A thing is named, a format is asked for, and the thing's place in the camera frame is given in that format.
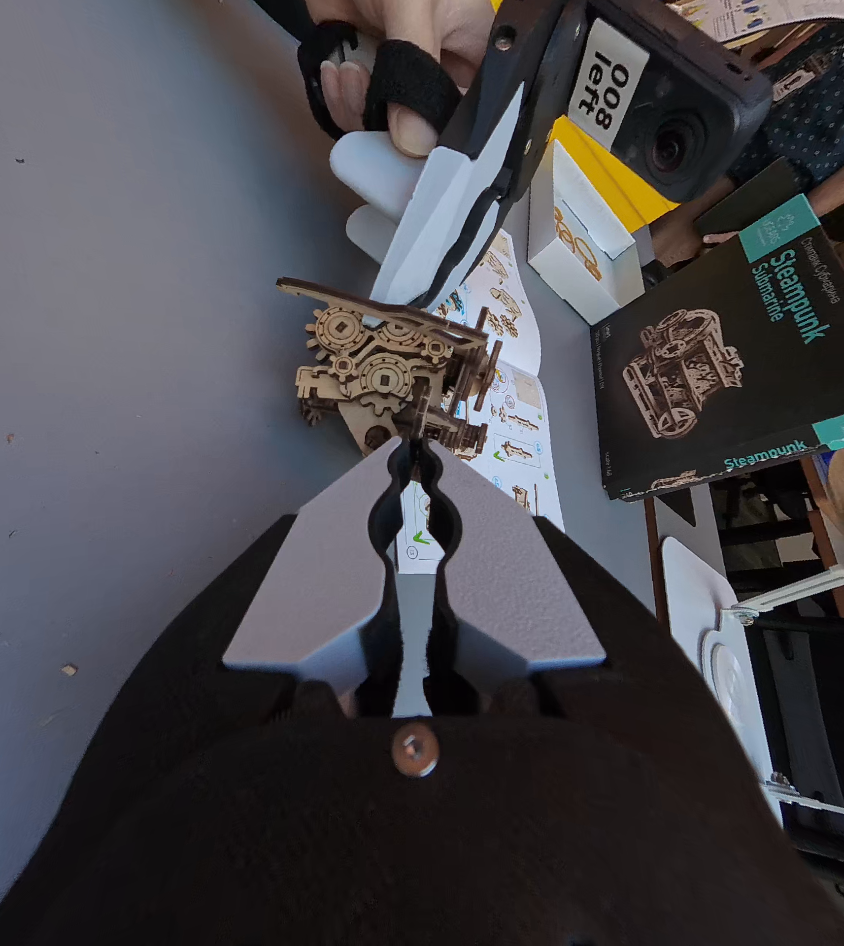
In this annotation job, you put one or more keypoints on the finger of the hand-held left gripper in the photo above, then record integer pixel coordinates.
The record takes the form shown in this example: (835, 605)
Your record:
(436, 207)
(477, 244)

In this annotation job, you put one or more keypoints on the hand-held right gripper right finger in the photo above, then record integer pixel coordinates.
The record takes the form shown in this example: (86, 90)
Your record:
(525, 591)

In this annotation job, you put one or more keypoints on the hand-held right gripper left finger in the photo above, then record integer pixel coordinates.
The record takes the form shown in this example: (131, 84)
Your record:
(303, 591)

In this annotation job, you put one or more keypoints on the wooden gear model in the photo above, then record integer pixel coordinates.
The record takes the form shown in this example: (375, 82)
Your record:
(377, 377)

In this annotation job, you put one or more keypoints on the black model kit box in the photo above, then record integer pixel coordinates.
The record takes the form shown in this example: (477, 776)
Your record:
(784, 384)

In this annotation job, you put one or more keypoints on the person's left hand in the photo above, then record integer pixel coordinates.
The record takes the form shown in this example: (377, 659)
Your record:
(436, 22)

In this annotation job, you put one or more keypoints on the pile of tan rubber bands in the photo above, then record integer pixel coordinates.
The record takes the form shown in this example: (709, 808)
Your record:
(584, 259)

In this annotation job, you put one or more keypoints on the white cardboard box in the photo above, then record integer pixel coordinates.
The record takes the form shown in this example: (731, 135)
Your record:
(577, 288)

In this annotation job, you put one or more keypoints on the assembly instruction booklet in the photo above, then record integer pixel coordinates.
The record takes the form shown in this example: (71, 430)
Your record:
(540, 473)

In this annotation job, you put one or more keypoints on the yellow box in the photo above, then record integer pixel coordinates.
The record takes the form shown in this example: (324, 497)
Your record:
(614, 177)

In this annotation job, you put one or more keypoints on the white document stand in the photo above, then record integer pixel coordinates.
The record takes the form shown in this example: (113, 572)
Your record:
(695, 606)

